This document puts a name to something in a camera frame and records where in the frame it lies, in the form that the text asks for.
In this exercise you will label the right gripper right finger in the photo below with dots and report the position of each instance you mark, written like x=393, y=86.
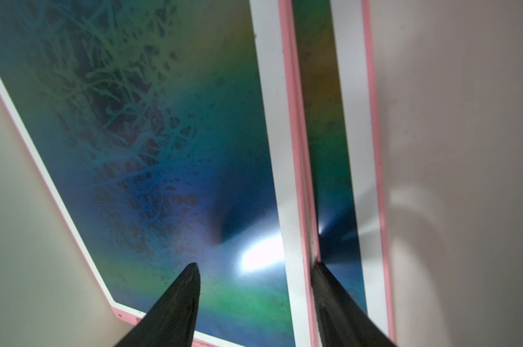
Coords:
x=340, y=320

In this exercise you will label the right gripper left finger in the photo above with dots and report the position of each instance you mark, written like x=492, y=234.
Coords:
x=172, y=320

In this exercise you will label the pink frame writing tablet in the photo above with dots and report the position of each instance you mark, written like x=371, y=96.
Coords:
x=163, y=131

